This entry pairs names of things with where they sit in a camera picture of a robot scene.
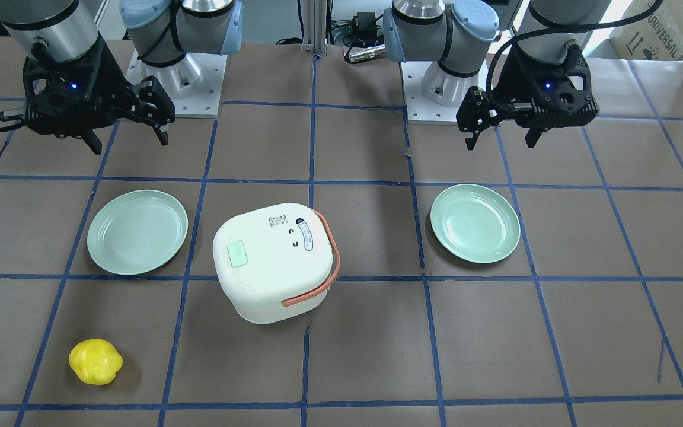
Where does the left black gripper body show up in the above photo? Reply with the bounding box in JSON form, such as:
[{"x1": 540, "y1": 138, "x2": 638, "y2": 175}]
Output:
[{"x1": 457, "y1": 43, "x2": 599, "y2": 133}]

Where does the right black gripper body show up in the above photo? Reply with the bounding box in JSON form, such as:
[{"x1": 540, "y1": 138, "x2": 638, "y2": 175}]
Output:
[{"x1": 23, "y1": 36, "x2": 174, "y2": 129}]

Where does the white rice cooker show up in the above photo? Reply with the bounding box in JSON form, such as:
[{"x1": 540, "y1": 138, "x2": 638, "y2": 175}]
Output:
[{"x1": 212, "y1": 203, "x2": 341, "y2": 325}]

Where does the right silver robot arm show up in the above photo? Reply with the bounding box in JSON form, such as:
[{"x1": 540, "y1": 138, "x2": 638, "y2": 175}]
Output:
[{"x1": 0, "y1": 1, "x2": 243, "y2": 155}]

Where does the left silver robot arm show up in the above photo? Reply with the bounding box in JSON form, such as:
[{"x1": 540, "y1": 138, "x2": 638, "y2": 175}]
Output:
[{"x1": 382, "y1": 1, "x2": 609, "y2": 149}]

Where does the green plate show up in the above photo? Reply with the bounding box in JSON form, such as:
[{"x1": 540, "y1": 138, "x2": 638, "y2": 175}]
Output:
[
  {"x1": 429, "y1": 184, "x2": 521, "y2": 264},
  {"x1": 87, "y1": 189, "x2": 188, "y2": 275}
]

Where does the cardboard box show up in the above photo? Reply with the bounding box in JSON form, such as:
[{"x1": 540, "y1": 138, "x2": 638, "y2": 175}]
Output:
[{"x1": 609, "y1": 1, "x2": 683, "y2": 60}]

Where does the yellow toy pepper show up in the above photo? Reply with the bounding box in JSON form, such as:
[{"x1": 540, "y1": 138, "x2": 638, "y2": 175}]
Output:
[{"x1": 68, "y1": 339, "x2": 124, "y2": 385}]

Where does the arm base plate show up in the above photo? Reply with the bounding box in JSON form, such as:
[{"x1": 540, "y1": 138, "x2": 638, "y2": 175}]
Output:
[
  {"x1": 400, "y1": 60, "x2": 488, "y2": 125},
  {"x1": 125, "y1": 52, "x2": 229, "y2": 119}
]

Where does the aluminium frame post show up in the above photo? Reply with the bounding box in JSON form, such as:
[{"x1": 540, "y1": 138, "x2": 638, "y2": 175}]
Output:
[{"x1": 300, "y1": 1, "x2": 331, "y2": 57}]

